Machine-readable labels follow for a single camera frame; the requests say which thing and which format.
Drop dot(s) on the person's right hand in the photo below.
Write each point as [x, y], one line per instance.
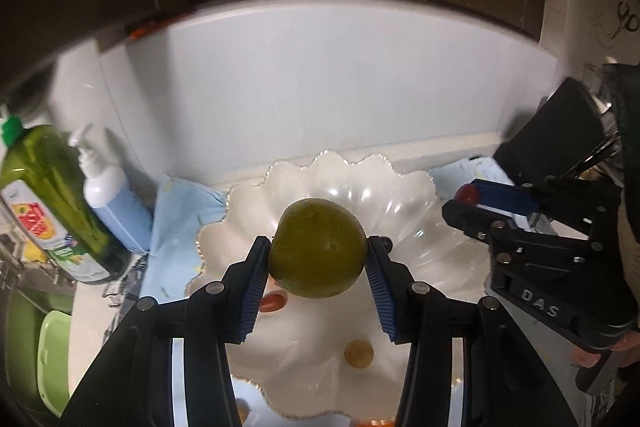
[630, 343]

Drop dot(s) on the green plastic basin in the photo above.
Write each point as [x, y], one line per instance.
[55, 362]

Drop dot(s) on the red grape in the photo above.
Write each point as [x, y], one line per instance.
[272, 302]
[466, 194]

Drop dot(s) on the white scalloped bowl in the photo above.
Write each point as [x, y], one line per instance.
[320, 347]

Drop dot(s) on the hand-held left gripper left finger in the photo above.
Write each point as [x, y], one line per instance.
[252, 292]

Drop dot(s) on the light blue patterned cloth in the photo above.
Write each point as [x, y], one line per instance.
[180, 227]

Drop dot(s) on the blue pump bottle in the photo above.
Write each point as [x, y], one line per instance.
[117, 207]

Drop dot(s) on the green orange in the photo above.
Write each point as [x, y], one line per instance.
[317, 249]

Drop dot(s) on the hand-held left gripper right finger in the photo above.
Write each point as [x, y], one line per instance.
[382, 294]

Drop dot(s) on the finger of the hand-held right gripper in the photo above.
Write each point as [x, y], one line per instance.
[470, 219]
[505, 198]

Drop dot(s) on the steel kitchen sink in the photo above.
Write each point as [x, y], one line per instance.
[20, 332]

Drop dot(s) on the black scissors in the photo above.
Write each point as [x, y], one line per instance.
[629, 17]

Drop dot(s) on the small orange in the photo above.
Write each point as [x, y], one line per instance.
[380, 422]

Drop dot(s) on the green dish soap bottle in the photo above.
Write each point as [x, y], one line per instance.
[55, 202]

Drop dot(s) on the black knife block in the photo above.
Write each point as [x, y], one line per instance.
[555, 137]

